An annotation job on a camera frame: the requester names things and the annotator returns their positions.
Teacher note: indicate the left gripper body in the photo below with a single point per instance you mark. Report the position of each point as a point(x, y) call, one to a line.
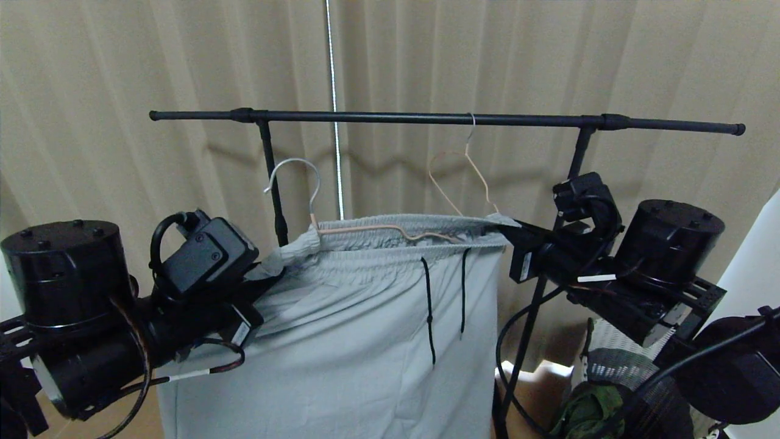
point(109, 360)

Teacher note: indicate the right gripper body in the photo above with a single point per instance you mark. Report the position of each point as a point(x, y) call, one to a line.
point(560, 259)

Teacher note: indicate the pink clothes hanger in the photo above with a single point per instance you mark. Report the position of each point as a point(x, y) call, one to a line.
point(359, 229)
point(467, 148)

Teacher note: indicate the pale grey shorts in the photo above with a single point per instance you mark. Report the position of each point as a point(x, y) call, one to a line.
point(335, 366)

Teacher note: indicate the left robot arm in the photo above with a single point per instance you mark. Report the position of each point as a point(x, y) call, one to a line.
point(61, 274)

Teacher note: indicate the white laundry basket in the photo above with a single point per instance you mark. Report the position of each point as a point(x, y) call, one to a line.
point(621, 360)

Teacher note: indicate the black clothes rack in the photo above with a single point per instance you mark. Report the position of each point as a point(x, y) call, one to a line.
point(396, 117)

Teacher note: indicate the green garment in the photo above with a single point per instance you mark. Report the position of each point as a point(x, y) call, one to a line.
point(588, 411)

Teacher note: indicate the beige curtain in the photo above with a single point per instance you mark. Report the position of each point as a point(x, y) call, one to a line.
point(122, 73)

